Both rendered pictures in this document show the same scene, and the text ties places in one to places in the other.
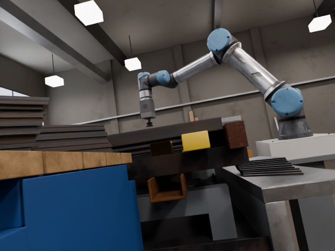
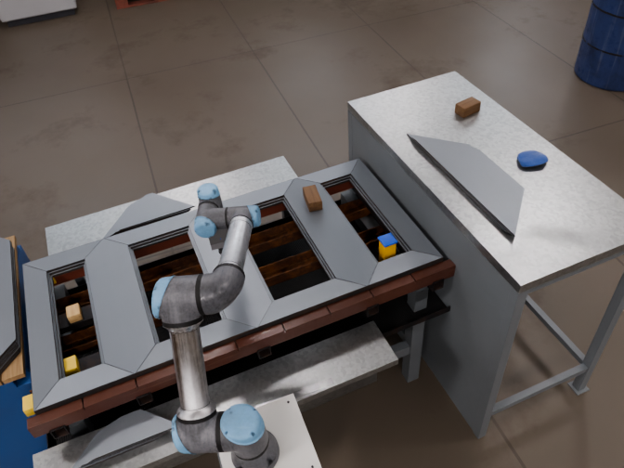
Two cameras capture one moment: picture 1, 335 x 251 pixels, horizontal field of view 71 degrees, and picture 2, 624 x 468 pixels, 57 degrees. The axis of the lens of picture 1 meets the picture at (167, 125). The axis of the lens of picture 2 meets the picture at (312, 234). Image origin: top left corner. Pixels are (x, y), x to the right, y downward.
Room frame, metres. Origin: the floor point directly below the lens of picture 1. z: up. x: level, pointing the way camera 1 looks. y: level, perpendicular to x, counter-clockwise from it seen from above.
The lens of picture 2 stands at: (1.00, -1.47, 2.51)
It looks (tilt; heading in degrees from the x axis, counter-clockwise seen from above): 44 degrees down; 65
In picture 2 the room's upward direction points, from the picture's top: 5 degrees counter-clockwise
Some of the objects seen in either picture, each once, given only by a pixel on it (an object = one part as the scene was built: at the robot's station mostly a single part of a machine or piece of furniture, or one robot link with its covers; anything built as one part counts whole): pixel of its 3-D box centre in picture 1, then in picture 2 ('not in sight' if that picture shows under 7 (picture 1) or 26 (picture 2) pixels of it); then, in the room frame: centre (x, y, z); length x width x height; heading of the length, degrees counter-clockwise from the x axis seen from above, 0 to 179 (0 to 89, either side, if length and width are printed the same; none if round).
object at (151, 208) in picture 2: not in sight; (144, 212); (1.19, 0.74, 0.77); 0.45 x 0.20 x 0.04; 174
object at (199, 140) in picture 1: (195, 141); (32, 404); (0.55, -0.06, 0.79); 0.06 x 0.05 x 0.04; 84
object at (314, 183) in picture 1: (245, 168); (224, 407); (1.13, -0.33, 0.67); 1.30 x 0.20 x 0.03; 174
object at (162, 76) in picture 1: (160, 78); (211, 219); (1.32, 0.00, 1.22); 0.11 x 0.11 x 0.08; 60
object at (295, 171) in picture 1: (256, 165); (122, 435); (0.78, -0.27, 0.70); 0.39 x 0.12 x 0.04; 174
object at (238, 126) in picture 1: (212, 146); (261, 340); (1.34, -0.23, 0.80); 1.62 x 0.04 x 0.06; 174
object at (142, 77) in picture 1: (145, 82); (210, 200); (1.35, 0.09, 1.23); 0.09 x 0.08 x 0.11; 61
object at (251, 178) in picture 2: not in sight; (176, 207); (1.33, 0.73, 0.74); 1.20 x 0.26 x 0.03; 174
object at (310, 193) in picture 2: not in sight; (312, 198); (1.84, 0.29, 0.87); 0.12 x 0.06 x 0.05; 76
